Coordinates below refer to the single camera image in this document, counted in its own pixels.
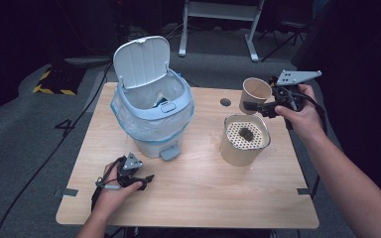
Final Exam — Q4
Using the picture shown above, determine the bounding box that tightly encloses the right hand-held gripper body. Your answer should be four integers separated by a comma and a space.
261, 69, 323, 119

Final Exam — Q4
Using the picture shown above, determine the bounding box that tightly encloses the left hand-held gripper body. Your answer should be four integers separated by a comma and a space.
116, 152, 144, 188

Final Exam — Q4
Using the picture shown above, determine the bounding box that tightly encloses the beige paper cup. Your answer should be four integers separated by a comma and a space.
238, 76, 274, 116

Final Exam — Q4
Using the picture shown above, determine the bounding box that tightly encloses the beige round container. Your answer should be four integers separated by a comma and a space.
219, 113, 272, 168

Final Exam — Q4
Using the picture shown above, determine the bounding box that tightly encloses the person's left hand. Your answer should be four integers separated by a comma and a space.
93, 161, 144, 216

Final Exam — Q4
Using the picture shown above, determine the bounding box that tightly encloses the person's right hand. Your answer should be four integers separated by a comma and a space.
274, 83, 325, 144

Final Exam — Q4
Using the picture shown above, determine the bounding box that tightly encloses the dark tea leaves clump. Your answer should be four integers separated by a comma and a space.
237, 127, 255, 142

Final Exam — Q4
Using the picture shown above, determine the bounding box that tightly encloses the white perforated strainer insert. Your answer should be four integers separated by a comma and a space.
225, 120, 266, 151

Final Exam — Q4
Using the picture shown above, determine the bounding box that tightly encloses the black tripod stand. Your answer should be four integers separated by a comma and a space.
259, 18, 314, 62

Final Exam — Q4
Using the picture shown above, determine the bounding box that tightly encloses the translucent plastic bin liner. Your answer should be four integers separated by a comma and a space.
110, 70, 195, 144

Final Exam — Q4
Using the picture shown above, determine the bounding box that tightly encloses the white pedal trash bin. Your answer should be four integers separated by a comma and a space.
110, 35, 195, 163

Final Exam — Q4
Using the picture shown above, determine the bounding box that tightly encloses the black yellow striped ramp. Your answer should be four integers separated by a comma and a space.
32, 66, 81, 96

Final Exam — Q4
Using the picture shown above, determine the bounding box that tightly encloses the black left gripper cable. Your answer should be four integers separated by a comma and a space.
90, 156, 127, 212

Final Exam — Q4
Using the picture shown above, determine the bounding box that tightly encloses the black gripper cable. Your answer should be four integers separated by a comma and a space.
287, 90, 328, 135
90, 156, 127, 212

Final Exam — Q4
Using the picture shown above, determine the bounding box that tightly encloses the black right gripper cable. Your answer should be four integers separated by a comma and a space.
287, 90, 328, 135

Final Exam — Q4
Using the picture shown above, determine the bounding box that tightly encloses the black floor cable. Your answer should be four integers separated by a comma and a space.
0, 60, 114, 238

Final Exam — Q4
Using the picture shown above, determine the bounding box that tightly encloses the white desk frame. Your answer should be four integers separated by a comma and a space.
178, 0, 266, 63

